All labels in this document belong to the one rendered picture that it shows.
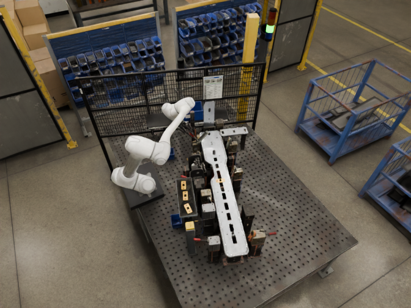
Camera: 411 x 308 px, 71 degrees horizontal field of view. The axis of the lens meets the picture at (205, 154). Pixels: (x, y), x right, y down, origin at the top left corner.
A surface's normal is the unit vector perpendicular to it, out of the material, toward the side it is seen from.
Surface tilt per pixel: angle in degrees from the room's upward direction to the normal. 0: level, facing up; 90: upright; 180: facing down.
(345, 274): 0
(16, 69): 91
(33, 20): 90
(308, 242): 0
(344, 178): 0
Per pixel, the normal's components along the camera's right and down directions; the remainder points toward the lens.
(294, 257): 0.00, -0.67
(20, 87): 0.47, 0.70
